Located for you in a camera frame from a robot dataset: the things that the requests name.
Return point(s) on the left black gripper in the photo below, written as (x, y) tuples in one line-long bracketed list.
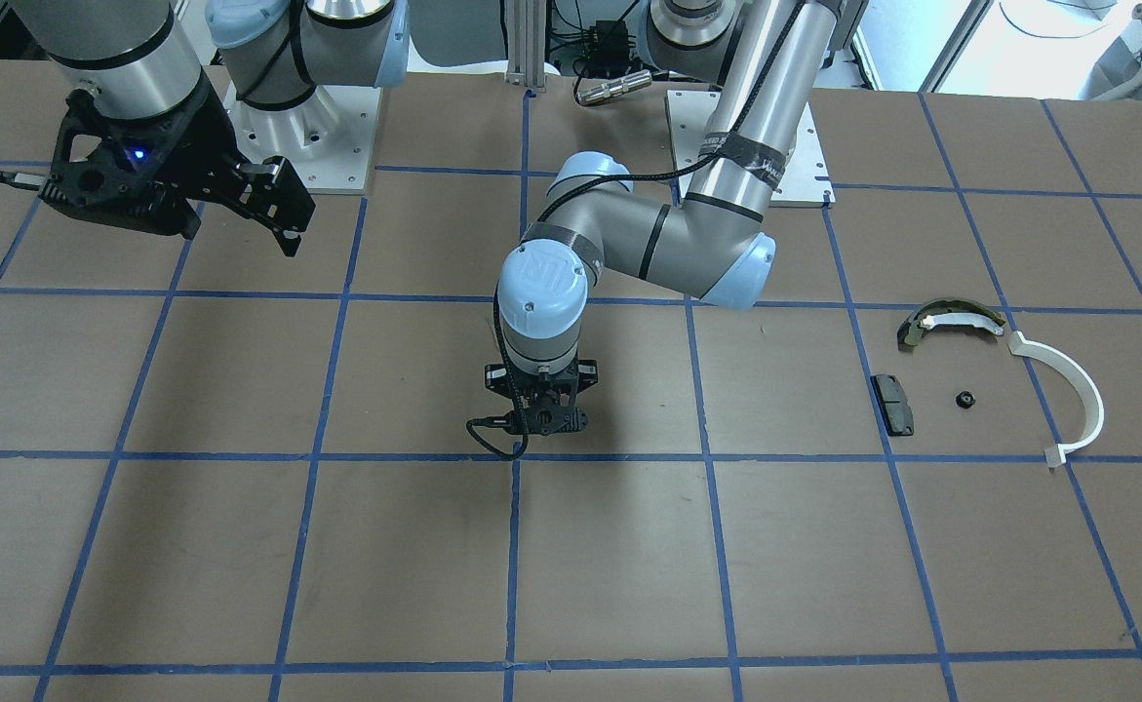
[(585, 374)]

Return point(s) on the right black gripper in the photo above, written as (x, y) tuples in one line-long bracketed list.
[(202, 135)]

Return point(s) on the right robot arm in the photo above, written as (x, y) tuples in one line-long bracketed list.
[(136, 58)]

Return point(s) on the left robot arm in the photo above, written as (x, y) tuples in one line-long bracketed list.
[(764, 56)]

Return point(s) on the black brake pad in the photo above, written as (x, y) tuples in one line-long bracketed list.
[(894, 405)]

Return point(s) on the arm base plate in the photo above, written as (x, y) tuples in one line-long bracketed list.
[(806, 182), (329, 139)]

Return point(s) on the aluminium frame post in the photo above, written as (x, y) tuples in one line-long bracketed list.
[(525, 35)]

